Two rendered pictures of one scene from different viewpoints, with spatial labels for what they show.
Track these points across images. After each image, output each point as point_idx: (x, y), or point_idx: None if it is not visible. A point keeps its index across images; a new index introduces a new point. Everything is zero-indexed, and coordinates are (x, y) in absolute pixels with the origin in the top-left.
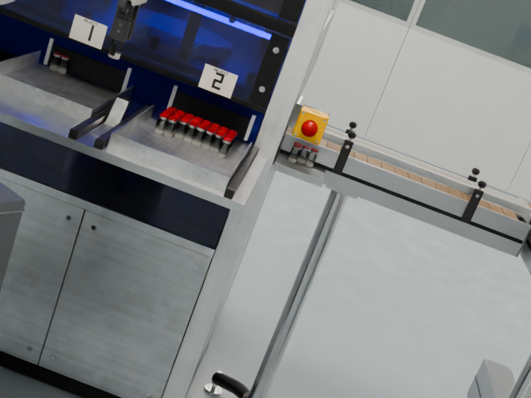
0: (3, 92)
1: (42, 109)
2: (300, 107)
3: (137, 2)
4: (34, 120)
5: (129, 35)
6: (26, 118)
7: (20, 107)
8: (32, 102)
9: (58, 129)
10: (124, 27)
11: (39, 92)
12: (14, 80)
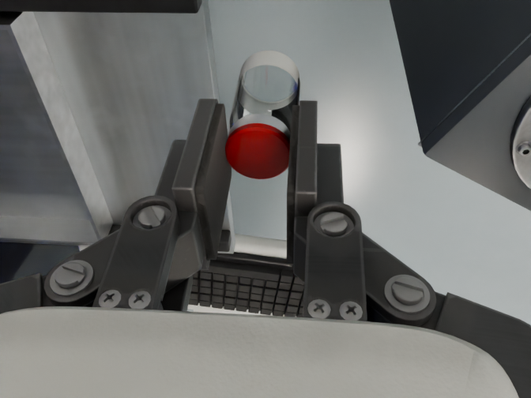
0: (104, 183)
1: (90, 110)
2: None
3: (388, 348)
4: (182, 95)
5: (220, 121)
6: (194, 108)
7: (140, 140)
8: (80, 137)
9: (171, 41)
10: (333, 183)
11: (66, 145)
12: (84, 196)
